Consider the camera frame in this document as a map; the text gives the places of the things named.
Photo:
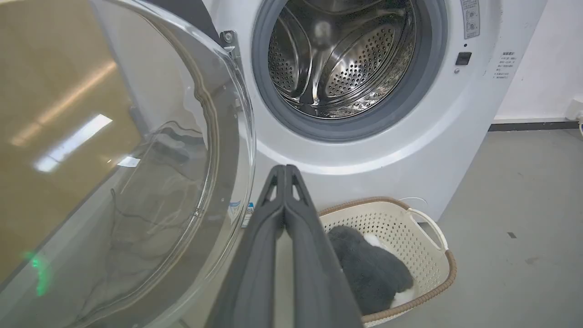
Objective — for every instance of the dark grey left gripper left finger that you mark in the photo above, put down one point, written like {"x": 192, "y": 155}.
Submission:
{"x": 248, "y": 269}

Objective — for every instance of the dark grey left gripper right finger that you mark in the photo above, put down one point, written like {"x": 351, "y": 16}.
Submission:
{"x": 319, "y": 273}

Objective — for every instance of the glass washer door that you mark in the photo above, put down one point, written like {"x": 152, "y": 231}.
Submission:
{"x": 127, "y": 164}

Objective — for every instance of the white front-load washing machine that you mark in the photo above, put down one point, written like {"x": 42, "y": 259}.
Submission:
{"x": 410, "y": 136}

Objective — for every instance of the cream perforated laundry basket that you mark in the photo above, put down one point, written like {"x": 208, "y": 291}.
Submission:
{"x": 421, "y": 255}

